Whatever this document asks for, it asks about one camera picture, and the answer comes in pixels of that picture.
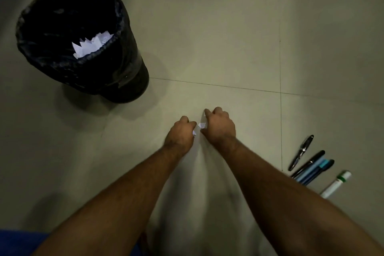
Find person's left hand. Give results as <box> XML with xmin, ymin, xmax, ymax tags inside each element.
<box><xmin>164</xmin><ymin>116</ymin><xmax>197</xmax><ymax>154</ymax></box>

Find person's right hand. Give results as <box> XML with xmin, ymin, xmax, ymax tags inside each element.
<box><xmin>200</xmin><ymin>107</ymin><xmax>236</xmax><ymax>146</ymax></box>

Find white paper scrap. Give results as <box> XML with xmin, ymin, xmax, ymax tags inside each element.
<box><xmin>192</xmin><ymin>122</ymin><xmax>208</xmax><ymax>136</ymax></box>

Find person's right forearm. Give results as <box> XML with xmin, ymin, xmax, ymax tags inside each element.
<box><xmin>210</xmin><ymin>135</ymin><xmax>384</xmax><ymax>256</ymax></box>

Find person's left forearm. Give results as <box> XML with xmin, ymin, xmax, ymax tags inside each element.
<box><xmin>32</xmin><ymin>144</ymin><xmax>191</xmax><ymax>256</ymax></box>

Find glossy black fountain pen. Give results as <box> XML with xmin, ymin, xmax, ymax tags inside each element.
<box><xmin>288</xmin><ymin>135</ymin><xmax>314</xmax><ymax>172</ymax></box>

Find slim black pen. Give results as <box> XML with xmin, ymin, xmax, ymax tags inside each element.
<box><xmin>290</xmin><ymin>150</ymin><xmax>326</xmax><ymax>178</ymax></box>

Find light blue pen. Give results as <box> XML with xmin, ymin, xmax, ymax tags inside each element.
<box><xmin>294</xmin><ymin>157</ymin><xmax>327</xmax><ymax>182</ymax></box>

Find dark blue capped pen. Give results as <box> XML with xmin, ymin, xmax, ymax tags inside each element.
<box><xmin>301</xmin><ymin>159</ymin><xmax>335</xmax><ymax>186</ymax></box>

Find torn white paper pieces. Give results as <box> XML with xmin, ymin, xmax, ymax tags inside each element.
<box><xmin>72</xmin><ymin>32</ymin><xmax>114</xmax><ymax>59</ymax></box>

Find black trash bin with liner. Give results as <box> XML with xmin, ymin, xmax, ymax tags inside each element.
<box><xmin>16</xmin><ymin>0</ymin><xmax>150</xmax><ymax>104</ymax></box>

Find white marker with green band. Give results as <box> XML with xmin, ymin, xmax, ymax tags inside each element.
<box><xmin>320</xmin><ymin>170</ymin><xmax>352</xmax><ymax>199</ymax></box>

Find person's blue clothing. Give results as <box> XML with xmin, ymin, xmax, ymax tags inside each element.
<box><xmin>0</xmin><ymin>229</ymin><xmax>51</xmax><ymax>256</ymax></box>

